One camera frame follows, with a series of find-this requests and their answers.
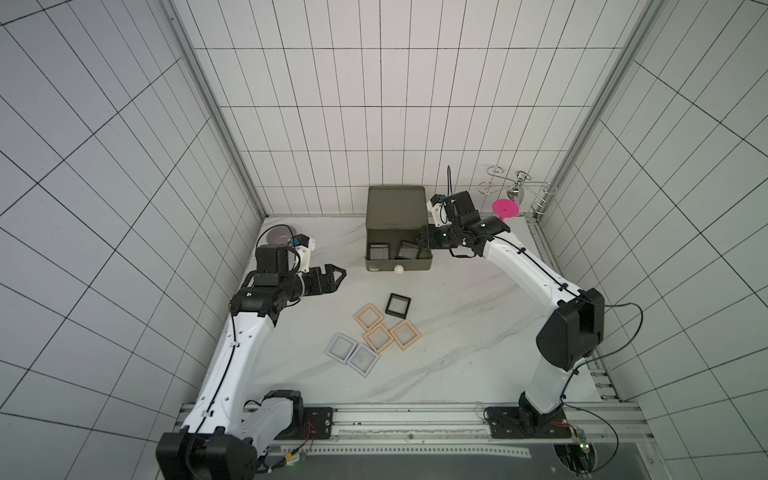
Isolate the black brooch box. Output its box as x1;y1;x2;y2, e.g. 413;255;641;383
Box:
385;293;411;319
367;243;390;261
396;241;421;260

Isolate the three-tier drawer cabinet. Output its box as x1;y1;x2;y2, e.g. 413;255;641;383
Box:
365;185;433;272

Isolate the peach brooch box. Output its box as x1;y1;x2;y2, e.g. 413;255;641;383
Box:
363;323;394;354
353;304;385;331
390;320;421;351

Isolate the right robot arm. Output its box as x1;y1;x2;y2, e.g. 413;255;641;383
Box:
417;215;605;437

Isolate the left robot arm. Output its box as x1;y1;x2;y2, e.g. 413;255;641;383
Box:
155;235;346;479

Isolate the peach brooch box top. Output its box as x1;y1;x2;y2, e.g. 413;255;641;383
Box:
353;304;385;331

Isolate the white brooch box left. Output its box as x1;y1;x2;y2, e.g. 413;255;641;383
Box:
325;333;359;364

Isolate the white brooch box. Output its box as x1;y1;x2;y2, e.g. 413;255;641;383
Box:
325;333;359;364
346;343;380;377

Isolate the white brooch box right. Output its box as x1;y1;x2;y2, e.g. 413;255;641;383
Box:
346;343;380;377

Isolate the pink plastic goblet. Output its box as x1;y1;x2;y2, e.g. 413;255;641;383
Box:
492;199;520;220

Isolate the purple bowl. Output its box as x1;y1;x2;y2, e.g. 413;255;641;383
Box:
261;224;296;245

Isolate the chrome glass rack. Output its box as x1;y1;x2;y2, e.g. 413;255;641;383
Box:
477;165;558;220

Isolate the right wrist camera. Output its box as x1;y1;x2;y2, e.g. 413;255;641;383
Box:
427;191;480;227

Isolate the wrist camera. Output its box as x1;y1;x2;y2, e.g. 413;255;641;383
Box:
291;234;315;273
427;191;480;227

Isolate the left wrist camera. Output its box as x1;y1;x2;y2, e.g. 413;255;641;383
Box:
291;234;315;273

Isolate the aluminium mounting rail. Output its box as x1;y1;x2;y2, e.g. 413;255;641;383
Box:
260;402;654;460

